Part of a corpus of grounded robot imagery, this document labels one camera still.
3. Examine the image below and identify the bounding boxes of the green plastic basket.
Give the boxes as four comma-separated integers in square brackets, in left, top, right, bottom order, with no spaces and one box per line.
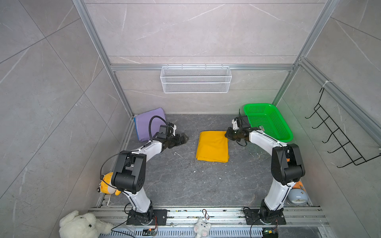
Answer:
[244,103,294,143]

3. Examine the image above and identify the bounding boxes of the yellow t-shirt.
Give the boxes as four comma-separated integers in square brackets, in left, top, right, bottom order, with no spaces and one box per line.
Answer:
[195,131,229,163]

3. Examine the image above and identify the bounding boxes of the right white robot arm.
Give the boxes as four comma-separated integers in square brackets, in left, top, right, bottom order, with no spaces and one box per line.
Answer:
[225,127,306,224]

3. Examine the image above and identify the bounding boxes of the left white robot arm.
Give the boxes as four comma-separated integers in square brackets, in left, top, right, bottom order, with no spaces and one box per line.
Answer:
[110,123,189,225]

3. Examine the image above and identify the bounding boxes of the folded purple t-shirt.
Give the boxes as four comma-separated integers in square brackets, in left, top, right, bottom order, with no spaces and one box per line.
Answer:
[134,108,166,142]

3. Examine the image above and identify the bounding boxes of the orange plush toy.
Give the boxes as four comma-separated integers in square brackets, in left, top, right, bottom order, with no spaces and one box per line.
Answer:
[293,180,305,190]

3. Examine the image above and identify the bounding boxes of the yellow plush toy red dress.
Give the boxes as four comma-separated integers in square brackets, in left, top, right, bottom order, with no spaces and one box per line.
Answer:
[97,172,122,196]

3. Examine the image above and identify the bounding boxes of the grey round plush head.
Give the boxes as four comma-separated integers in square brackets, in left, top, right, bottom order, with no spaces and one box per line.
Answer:
[287,188,309,205]

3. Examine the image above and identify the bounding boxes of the small white plush toy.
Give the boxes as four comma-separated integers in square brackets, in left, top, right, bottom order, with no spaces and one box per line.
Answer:
[193,218,212,238]

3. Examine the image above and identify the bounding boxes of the white plush bear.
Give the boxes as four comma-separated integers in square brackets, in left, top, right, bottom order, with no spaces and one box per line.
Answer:
[59,210,114,238]

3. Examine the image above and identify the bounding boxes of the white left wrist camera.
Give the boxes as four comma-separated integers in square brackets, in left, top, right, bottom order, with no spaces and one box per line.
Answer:
[169,123,177,136]

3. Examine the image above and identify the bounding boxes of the black corrugated cable hose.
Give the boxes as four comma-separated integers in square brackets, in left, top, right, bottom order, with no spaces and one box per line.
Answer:
[148,115,169,142]

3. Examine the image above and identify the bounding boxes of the white wire mesh basket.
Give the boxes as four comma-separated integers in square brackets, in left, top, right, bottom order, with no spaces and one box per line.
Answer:
[160,66,232,94]

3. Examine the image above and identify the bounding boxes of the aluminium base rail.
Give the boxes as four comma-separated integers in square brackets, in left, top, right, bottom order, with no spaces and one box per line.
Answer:
[89,206,331,238]

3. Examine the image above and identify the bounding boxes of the black wire hook rack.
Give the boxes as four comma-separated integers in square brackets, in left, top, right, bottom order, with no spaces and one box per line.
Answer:
[305,87,381,169]

